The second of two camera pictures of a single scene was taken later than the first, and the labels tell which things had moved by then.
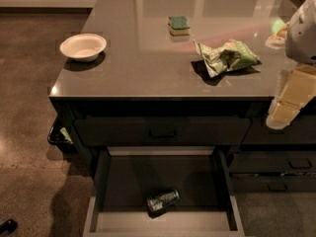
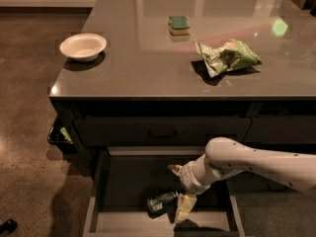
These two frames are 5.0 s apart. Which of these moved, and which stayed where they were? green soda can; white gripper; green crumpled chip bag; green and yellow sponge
Moved: white gripper
Stayed: green soda can; green and yellow sponge; green crumpled chip bag
